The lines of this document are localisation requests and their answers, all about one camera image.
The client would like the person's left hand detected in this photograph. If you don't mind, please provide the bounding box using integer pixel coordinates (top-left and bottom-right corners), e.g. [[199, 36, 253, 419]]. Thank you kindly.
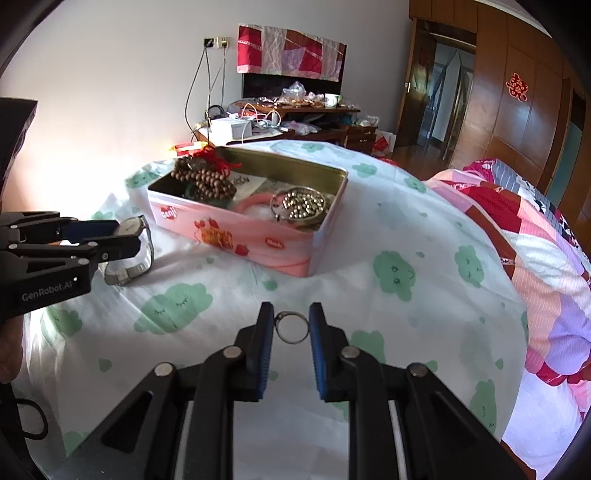
[[0, 318, 25, 385]]

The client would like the red paper decoration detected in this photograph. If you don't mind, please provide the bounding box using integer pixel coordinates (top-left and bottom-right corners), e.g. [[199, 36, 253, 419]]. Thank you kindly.
[[506, 71, 530, 103]]

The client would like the pink tin box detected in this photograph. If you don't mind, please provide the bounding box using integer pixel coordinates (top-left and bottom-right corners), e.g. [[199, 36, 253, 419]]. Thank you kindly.
[[147, 145, 350, 278]]

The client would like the white paper bag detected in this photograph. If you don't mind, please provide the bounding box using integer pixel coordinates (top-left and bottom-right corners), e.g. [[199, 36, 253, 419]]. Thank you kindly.
[[373, 130, 397, 156]]

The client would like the white cardboard box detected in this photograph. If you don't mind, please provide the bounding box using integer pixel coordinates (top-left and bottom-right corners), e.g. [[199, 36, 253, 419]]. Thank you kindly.
[[209, 118, 254, 140]]

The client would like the black power cable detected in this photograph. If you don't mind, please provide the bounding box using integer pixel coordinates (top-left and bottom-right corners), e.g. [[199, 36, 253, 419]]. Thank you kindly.
[[184, 47, 207, 136], [205, 47, 228, 121]]

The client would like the wooden wardrobe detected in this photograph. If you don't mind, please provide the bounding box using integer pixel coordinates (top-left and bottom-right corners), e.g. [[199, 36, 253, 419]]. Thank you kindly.
[[408, 0, 591, 223]]

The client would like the silver wristwatch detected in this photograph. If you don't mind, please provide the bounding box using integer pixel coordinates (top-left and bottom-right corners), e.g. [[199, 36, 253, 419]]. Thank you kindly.
[[102, 215, 154, 287]]

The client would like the wooden door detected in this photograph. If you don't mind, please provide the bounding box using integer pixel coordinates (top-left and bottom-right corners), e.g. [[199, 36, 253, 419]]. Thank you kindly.
[[396, 17, 479, 154]]

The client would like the cloud printed bed sheet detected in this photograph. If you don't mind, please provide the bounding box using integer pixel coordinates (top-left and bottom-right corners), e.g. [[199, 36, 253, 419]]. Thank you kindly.
[[14, 138, 530, 480]]

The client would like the pink bangle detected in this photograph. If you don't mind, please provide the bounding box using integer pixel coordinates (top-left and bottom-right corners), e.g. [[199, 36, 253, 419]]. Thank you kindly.
[[231, 192, 290, 225]]

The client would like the silver metal bead bracelet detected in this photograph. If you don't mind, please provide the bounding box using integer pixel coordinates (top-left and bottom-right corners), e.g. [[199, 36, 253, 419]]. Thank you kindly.
[[269, 185, 330, 228]]

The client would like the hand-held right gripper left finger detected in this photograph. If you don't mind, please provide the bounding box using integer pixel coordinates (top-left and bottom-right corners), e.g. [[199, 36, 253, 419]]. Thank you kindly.
[[60, 302, 277, 480]]

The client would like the red patchwork cloth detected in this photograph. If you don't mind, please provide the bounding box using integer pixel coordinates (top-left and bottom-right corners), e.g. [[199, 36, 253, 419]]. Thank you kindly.
[[236, 24, 347, 83]]

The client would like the silver ring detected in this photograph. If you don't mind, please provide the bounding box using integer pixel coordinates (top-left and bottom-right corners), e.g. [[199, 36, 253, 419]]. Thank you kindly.
[[275, 311, 309, 345]]

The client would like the black television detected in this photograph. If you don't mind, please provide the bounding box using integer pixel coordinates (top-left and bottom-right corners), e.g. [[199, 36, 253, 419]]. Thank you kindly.
[[242, 71, 345, 110]]

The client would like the wooden cabinet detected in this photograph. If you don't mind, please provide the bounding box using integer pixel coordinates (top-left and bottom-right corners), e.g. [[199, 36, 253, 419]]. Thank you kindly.
[[191, 99, 385, 156]]

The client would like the red knotted cord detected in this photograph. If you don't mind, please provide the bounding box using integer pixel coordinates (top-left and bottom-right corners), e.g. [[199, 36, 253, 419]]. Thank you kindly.
[[196, 143, 243, 179]]

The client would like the black cable loop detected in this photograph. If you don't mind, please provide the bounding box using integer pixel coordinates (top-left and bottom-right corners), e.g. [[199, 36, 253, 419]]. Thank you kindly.
[[0, 382, 49, 440]]

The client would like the printed paper sheet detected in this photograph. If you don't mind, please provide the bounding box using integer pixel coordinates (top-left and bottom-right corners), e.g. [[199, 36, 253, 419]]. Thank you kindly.
[[233, 172, 283, 199]]

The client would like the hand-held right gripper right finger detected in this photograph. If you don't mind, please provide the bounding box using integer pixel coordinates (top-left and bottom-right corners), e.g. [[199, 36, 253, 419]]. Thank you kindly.
[[308, 302, 528, 480]]

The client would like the patchwork floral quilt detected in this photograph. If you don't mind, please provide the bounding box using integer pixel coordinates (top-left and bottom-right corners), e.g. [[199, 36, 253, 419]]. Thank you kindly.
[[424, 158, 591, 472]]

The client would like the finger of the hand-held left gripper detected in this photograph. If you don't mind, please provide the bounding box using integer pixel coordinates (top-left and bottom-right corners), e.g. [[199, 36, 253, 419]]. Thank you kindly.
[[7, 234, 142, 278], [0, 211, 122, 244]]

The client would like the brown wooden bead bracelet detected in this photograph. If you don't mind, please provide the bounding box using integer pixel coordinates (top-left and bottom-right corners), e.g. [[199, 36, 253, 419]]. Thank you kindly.
[[170, 155, 239, 202]]

